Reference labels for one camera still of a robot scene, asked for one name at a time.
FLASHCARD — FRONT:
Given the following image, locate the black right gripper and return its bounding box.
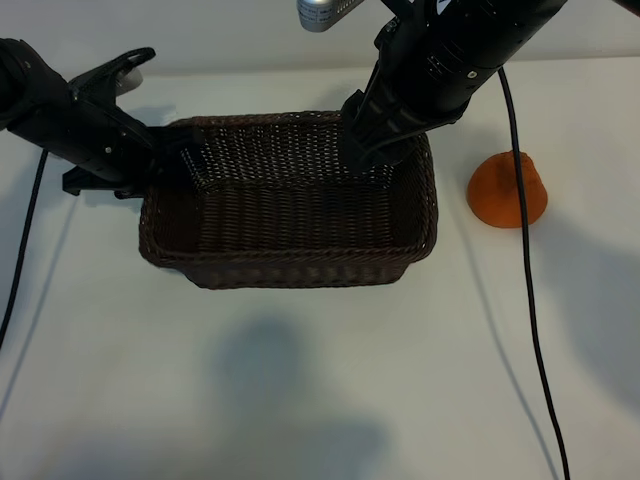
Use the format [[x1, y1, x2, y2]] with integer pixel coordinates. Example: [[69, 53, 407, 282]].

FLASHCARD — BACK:
[[342, 39, 496, 175]]

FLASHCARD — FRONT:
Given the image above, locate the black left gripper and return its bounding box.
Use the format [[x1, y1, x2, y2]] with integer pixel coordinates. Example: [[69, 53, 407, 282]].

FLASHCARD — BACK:
[[42, 84, 202, 200]]

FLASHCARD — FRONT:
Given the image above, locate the orange fruit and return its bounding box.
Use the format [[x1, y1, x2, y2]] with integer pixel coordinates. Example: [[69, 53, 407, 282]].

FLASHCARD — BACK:
[[467, 149, 550, 230]]

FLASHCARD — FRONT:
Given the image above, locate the dark brown wicker basket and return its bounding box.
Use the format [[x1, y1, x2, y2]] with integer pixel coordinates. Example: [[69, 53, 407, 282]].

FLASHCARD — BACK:
[[138, 110, 440, 290]]

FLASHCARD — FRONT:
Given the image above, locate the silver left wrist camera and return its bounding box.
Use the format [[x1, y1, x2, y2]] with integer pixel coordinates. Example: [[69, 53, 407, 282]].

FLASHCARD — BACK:
[[118, 69, 145, 95]]

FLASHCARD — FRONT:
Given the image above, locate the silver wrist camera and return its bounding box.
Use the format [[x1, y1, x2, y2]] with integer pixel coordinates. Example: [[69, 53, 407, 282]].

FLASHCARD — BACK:
[[297, 0, 366, 34], [118, 69, 145, 95]]

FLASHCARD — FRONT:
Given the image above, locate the black left camera mount bracket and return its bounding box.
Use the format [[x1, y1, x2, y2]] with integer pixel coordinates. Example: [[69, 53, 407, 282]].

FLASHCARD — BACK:
[[68, 47, 156, 101]]

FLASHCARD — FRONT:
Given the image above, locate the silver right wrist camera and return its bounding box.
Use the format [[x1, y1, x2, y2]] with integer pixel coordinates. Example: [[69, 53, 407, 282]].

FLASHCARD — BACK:
[[297, 0, 366, 34]]

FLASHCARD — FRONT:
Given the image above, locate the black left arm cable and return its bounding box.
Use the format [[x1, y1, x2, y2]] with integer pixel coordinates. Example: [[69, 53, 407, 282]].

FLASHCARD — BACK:
[[0, 148, 50, 349]]

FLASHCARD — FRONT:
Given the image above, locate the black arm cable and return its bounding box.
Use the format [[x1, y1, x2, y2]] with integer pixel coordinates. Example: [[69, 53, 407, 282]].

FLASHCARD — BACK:
[[497, 64, 572, 480], [0, 148, 50, 349]]

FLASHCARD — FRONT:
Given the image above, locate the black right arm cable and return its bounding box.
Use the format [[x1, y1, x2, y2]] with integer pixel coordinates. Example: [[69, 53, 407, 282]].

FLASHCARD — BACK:
[[497, 64, 572, 480]]

